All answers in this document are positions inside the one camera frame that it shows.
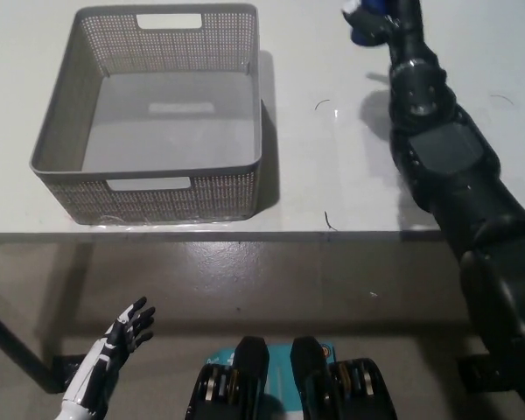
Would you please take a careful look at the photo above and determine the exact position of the black teal robot body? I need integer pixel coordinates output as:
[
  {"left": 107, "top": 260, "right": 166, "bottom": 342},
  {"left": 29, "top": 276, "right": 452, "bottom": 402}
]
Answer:
[{"left": 185, "top": 335, "right": 397, "bottom": 420}]

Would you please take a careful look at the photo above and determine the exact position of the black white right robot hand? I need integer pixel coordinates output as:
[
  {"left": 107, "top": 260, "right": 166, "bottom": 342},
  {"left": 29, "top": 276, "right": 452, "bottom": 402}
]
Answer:
[{"left": 340, "top": 0, "right": 438, "bottom": 67}]

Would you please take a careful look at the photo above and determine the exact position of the grey perforated plastic basket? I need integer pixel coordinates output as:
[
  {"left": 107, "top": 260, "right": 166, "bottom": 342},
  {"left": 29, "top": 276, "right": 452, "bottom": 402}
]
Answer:
[{"left": 27, "top": 3, "right": 264, "bottom": 227}]

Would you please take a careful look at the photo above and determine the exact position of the blue rook chess piece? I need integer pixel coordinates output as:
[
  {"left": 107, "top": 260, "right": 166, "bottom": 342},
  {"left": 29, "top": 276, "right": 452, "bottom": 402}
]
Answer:
[{"left": 351, "top": 0, "right": 389, "bottom": 47}]

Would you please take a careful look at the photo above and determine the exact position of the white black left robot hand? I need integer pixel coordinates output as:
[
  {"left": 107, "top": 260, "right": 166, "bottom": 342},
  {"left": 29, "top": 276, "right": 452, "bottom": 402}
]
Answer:
[{"left": 62, "top": 296, "right": 157, "bottom": 412}]

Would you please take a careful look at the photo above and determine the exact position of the black metal table leg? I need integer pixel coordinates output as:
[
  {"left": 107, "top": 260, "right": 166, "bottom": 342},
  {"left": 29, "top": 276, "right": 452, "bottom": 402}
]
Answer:
[{"left": 0, "top": 301, "right": 56, "bottom": 393}]

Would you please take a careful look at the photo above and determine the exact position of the black floor foot plate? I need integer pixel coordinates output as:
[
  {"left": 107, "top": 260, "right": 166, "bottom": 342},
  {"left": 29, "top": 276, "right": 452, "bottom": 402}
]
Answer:
[
  {"left": 457, "top": 356, "right": 515, "bottom": 393},
  {"left": 52, "top": 353, "right": 88, "bottom": 393}
]

